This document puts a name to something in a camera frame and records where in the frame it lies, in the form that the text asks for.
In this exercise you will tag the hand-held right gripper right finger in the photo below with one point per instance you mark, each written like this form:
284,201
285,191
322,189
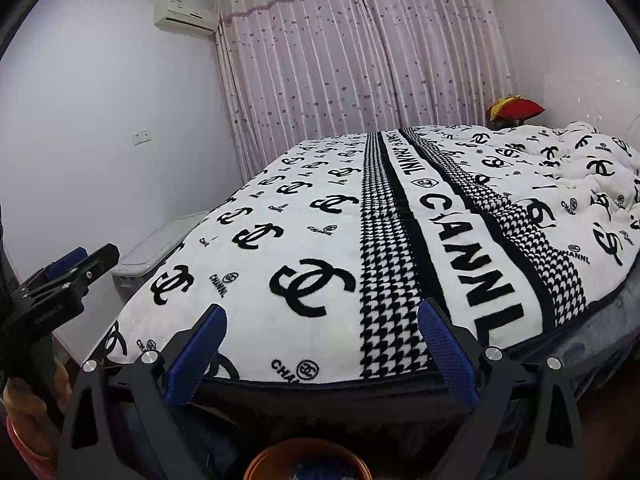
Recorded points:
447,355

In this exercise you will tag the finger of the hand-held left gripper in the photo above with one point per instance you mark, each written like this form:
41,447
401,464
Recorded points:
102,260
67,260

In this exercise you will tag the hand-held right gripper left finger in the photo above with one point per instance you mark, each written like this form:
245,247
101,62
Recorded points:
195,355

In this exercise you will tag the orange plastic waste bin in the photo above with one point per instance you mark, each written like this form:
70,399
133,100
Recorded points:
280,457

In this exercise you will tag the person's left hand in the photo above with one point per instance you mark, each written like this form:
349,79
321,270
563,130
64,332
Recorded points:
22,402

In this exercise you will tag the white plastic storage box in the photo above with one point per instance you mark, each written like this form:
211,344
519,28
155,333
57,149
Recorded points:
160,245

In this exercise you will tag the grey bed sheet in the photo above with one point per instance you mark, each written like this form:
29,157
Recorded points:
575,340

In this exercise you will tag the black and white printed blanket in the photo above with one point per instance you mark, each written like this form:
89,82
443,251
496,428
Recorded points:
350,240

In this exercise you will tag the red and yellow pillow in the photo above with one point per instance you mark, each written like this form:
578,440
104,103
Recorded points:
517,110

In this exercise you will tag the white air conditioner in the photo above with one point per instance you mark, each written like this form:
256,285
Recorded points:
182,12

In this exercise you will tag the pink spotted curtain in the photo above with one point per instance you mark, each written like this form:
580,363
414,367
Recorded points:
300,70
445,45

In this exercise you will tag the white bed headboard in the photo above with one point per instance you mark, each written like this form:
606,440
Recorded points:
585,102

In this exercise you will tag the white wall socket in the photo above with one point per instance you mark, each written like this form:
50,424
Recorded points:
141,137

